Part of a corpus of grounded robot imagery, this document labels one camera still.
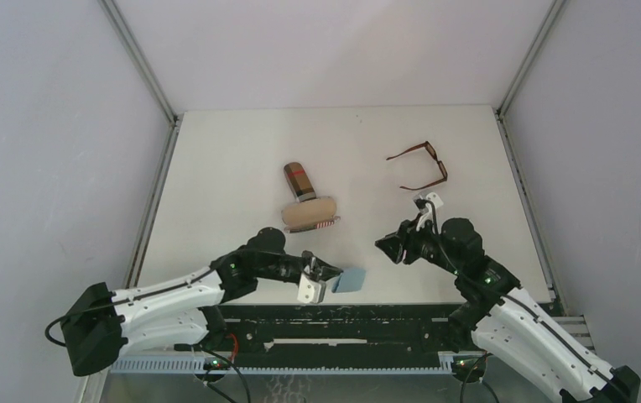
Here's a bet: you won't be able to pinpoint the right aluminium frame post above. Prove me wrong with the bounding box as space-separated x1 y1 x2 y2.
494 0 570 304

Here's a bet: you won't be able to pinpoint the aluminium frame post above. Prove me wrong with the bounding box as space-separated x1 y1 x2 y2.
494 0 570 304
98 0 180 286

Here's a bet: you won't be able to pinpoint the left aluminium frame post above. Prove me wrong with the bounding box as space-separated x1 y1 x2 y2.
98 0 180 286

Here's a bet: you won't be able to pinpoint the brown tortoise sunglasses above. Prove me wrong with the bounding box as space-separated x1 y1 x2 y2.
383 140 450 191

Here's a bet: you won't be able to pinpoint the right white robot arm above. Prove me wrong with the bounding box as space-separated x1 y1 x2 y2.
375 218 641 402

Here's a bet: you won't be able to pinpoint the brown striped glasses case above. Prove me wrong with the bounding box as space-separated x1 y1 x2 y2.
283 162 317 202

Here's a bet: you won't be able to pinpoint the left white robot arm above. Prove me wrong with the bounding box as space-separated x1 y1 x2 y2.
56 228 344 377

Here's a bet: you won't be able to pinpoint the flag print glasses case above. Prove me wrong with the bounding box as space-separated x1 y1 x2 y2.
281 197 341 233

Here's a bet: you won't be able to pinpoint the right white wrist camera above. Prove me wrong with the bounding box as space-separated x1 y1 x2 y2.
413 191 444 233

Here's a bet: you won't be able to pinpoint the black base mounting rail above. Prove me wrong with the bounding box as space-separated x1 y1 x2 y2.
196 304 482 370

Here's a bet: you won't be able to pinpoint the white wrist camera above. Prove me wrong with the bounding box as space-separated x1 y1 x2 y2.
297 251 326 304
413 191 444 233

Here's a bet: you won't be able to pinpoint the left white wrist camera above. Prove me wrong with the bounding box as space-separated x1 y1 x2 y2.
297 251 326 304

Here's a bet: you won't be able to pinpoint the right black camera cable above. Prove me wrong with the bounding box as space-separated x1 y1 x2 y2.
414 197 628 403

